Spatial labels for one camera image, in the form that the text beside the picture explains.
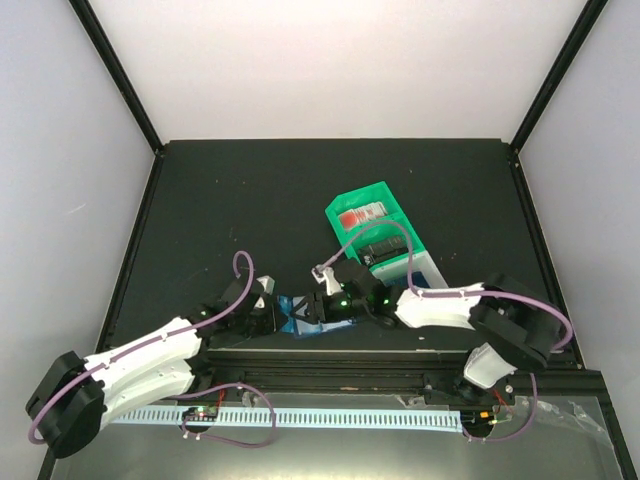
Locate blue card holder wallet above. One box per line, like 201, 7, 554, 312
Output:
278, 295, 355, 339

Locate white card bin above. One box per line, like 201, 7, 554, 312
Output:
370, 251, 448, 289

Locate blue credit cards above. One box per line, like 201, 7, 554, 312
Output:
394, 271, 429, 288

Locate green card bin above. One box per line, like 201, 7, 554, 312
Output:
325, 181, 426, 269

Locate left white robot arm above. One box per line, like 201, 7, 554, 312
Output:
25, 276, 275, 459

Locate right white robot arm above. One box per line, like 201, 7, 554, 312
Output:
280, 260, 572, 403

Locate red white credit cards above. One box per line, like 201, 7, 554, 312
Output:
338, 201, 387, 232

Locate left circuit board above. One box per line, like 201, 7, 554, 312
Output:
182, 406, 218, 422

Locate circuit board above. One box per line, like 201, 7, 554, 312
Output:
182, 406, 218, 422
461, 410, 513, 428

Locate right circuit board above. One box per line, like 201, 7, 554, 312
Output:
461, 410, 513, 428

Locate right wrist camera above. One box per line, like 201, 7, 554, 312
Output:
311, 265, 342, 296

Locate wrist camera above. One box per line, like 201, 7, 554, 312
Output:
311, 265, 342, 296
257, 275, 275, 295

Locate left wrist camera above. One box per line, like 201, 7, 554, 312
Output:
257, 275, 275, 295

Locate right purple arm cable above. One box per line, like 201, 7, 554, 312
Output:
312, 221, 574, 351

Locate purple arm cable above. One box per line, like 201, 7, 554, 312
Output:
27, 249, 256, 445
312, 221, 574, 351

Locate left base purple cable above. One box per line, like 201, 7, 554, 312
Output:
179, 380, 279, 448

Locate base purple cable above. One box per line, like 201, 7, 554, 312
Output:
179, 380, 279, 448
462, 372, 539, 445

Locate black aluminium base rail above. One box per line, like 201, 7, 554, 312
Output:
195, 350, 609, 400

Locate white slotted cable duct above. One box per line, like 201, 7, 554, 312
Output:
114, 405, 463, 433

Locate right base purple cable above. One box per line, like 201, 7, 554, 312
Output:
462, 372, 539, 445

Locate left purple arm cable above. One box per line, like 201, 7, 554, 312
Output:
27, 249, 256, 445

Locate left black frame post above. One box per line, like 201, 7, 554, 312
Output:
68, 0, 164, 154

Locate black frame post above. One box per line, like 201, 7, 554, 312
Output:
510, 0, 608, 154
68, 0, 164, 154

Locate right black frame post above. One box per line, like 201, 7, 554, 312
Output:
510, 0, 608, 154

